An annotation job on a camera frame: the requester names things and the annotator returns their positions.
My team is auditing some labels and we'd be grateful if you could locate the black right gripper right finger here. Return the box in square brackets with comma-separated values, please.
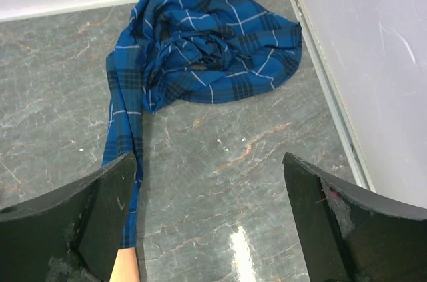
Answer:
[283, 153, 426, 281]

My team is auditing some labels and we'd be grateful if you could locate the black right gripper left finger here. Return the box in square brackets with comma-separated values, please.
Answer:
[1, 152, 137, 281]

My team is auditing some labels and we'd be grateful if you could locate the blue plaid shirt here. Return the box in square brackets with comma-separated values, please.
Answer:
[101, 0, 303, 249]

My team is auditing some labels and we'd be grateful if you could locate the aluminium corner post right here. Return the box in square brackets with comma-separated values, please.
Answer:
[290, 0, 376, 192]

